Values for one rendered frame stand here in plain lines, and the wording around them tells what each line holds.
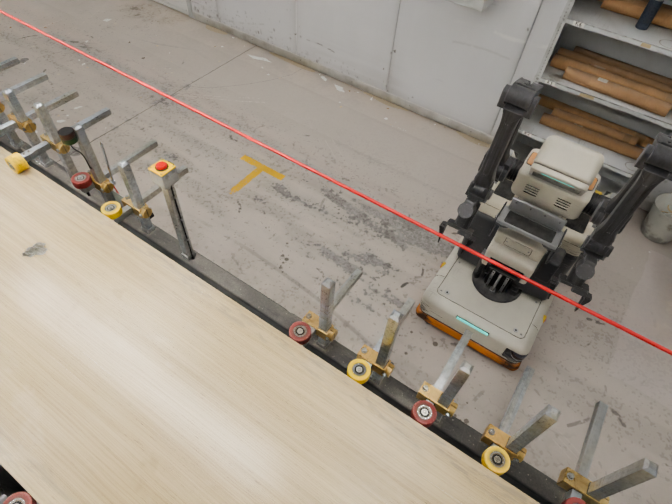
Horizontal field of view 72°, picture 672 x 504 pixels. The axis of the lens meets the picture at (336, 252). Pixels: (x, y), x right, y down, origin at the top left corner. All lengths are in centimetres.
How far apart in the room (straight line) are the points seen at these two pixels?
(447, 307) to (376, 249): 73
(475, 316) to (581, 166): 107
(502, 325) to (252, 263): 153
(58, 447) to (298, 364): 75
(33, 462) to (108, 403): 24
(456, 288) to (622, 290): 125
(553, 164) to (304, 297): 162
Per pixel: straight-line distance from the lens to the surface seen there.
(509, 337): 259
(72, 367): 178
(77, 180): 236
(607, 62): 357
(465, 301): 262
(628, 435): 298
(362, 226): 320
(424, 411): 159
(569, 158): 184
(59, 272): 203
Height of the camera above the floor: 236
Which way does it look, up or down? 51 degrees down
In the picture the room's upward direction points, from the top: 5 degrees clockwise
